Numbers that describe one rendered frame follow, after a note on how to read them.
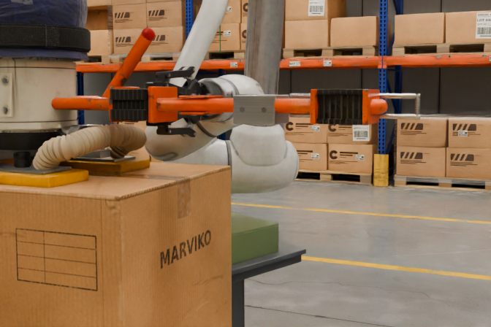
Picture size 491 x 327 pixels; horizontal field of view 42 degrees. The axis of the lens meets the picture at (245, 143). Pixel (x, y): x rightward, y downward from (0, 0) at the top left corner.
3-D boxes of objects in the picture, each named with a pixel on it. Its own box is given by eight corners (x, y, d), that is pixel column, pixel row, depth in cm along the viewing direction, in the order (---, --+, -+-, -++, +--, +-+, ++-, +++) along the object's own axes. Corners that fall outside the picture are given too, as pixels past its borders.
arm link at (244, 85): (252, 111, 129) (202, 140, 135) (281, 107, 143) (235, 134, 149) (228, 63, 131) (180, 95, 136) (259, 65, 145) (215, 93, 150)
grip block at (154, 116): (106, 122, 106) (105, 86, 106) (139, 120, 115) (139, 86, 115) (149, 123, 103) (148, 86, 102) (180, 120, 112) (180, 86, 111)
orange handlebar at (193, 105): (-87, 111, 127) (-88, 93, 127) (23, 107, 155) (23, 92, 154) (382, 120, 89) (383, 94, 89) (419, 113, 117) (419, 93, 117)
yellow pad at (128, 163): (-19, 166, 131) (-20, 141, 131) (17, 160, 140) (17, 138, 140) (120, 174, 117) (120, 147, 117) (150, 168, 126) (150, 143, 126)
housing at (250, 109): (231, 124, 99) (231, 94, 98) (249, 122, 105) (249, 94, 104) (274, 125, 96) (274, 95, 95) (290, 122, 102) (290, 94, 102)
